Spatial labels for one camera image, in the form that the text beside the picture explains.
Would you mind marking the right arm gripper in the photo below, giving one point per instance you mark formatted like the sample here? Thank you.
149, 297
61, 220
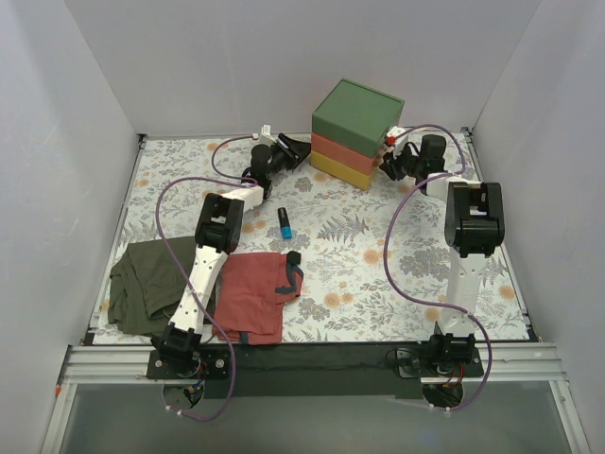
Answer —
394, 161

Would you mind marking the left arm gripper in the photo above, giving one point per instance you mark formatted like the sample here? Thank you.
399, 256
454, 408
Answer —
284, 150

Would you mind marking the yellow drawer box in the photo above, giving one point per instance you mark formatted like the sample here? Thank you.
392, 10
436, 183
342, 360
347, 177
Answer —
340, 171

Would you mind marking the red drawer box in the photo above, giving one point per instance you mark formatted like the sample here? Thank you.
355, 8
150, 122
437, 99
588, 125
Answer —
346, 156

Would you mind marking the green drawer box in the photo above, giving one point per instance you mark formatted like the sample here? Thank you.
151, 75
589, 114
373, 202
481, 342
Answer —
357, 116

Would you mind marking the blue cap highlighter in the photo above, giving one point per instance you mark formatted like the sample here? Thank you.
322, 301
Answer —
285, 228

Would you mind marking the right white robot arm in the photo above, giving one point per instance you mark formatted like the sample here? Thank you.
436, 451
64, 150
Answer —
474, 224

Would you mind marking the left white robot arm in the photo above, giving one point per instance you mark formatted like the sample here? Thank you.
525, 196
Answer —
217, 235

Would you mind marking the red folded shirt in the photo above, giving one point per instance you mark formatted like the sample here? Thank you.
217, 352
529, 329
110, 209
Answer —
254, 290

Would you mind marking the olive green shirt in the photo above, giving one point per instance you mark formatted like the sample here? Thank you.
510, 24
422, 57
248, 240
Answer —
146, 284

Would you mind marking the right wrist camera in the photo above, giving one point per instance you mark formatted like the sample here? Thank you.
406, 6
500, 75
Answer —
395, 140

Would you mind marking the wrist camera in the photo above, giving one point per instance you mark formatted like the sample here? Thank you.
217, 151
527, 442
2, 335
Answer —
264, 136
395, 140

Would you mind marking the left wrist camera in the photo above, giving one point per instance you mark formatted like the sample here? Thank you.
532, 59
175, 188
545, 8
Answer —
264, 136

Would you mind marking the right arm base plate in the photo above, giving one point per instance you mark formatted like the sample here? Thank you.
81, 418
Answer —
426, 360

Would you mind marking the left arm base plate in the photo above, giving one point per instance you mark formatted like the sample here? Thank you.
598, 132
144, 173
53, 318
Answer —
169, 361

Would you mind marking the aluminium frame rail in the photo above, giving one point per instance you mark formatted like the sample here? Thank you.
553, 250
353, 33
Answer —
313, 398

